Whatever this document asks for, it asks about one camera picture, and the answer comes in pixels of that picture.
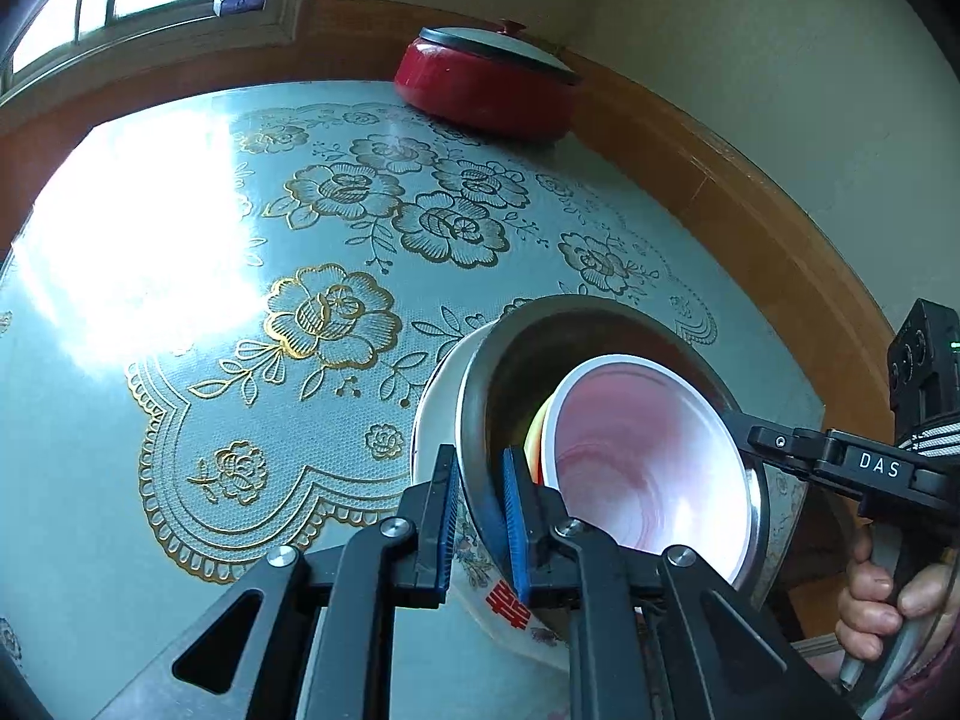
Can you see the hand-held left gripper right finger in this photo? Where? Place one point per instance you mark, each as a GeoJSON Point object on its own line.
{"type": "Point", "coordinates": [517, 532]}

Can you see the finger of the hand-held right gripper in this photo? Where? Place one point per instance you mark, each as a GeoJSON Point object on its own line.
{"type": "Point", "coordinates": [787, 446]}

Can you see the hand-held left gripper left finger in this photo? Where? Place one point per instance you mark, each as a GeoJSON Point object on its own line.
{"type": "Point", "coordinates": [439, 540]}

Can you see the deep plate with red print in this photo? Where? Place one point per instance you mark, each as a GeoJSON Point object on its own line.
{"type": "Point", "coordinates": [480, 570]}

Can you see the yellow plastic bowl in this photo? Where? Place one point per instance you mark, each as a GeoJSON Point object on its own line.
{"type": "Point", "coordinates": [536, 442]}

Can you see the red plastic bowl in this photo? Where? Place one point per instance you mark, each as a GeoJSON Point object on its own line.
{"type": "Point", "coordinates": [637, 450]}

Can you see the stainless steel bowl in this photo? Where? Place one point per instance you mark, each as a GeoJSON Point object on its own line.
{"type": "Point", "coordinates": [517, 360]}

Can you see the person's right hand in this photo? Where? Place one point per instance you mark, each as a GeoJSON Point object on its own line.
{"type": "Point", "coordinates": [862, 600]}

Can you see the red electric pot with lid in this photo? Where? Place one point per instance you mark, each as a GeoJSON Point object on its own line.
{"type": "Point", "coordinates": [487, 90]}

